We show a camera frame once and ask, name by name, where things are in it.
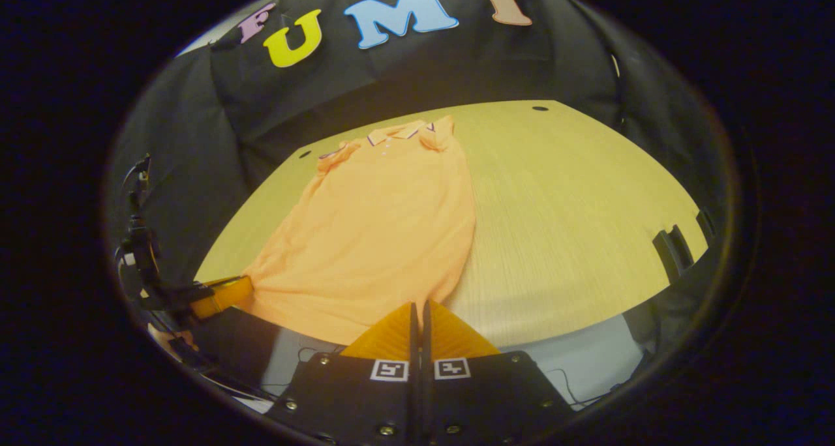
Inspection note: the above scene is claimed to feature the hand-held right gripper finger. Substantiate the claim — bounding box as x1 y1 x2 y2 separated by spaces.
422 301 575 446
264 303 421 446

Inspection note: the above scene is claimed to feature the orange T-shirt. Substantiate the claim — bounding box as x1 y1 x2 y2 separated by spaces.
243 115 477 347

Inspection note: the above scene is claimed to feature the black backdrop cloth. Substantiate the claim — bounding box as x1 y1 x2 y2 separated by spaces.
104 0 718 284

